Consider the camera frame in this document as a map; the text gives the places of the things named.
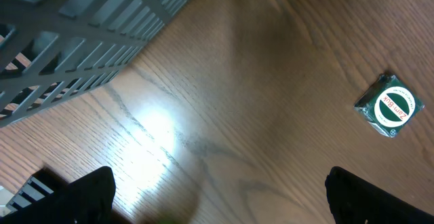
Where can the grey plastic mesh basket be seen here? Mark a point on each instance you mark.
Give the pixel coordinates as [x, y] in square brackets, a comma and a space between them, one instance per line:
[55, 50]

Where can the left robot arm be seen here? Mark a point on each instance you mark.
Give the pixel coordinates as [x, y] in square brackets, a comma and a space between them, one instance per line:
[45, 198]

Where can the round white red lid cup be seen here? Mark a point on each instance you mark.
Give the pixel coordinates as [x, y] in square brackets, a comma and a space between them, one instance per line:
[388, 105]

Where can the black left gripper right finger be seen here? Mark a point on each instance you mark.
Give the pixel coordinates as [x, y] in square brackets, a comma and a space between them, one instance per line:
[354, 200]

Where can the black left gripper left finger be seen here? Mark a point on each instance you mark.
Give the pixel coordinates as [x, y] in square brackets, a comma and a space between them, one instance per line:
[46, 198]

